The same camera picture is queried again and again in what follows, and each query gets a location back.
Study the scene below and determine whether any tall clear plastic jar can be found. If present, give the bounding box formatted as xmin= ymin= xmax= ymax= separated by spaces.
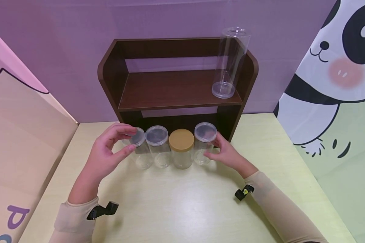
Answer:
xmin=212 ymin=27 xmax=252 ymax=99

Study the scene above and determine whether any black wrist band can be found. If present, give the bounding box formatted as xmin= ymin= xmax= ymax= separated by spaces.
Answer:
xmin=234 ymin=184 xmax=255 ymax=201
xmin=86 ymin=201 xmax=119 ymax=221

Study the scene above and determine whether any person's left hand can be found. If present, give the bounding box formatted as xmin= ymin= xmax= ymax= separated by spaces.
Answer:
xmin=78 ymin=122 xmax=138 ymax=191

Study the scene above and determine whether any person's right hand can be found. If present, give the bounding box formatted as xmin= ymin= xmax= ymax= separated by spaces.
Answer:
xmin=203 ymin=132 xmax=259 ymax=179

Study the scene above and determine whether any small clear lidded plastic jar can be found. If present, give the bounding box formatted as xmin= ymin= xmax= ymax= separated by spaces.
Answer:
xmin=145 ymin=125 xmax=172 ymax=169
xmin=122 ymin=127 xmax=154 ymax=170
xmin=194 ymin=122 xmax=218 ymax=166

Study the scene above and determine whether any dark brown wooden shelf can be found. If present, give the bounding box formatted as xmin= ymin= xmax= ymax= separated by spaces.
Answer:
xmin=97 ymin=37 xmax=259 ymax=142

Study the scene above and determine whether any clear jar with tan lid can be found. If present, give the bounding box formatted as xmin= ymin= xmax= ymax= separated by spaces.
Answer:
xmin=169 ymin=129 xmax=195 ymax=170

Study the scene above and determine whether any person's left forearm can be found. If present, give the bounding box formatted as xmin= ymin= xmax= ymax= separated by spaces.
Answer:
xmin=48 ymin=181 xmax=100 ymax=243

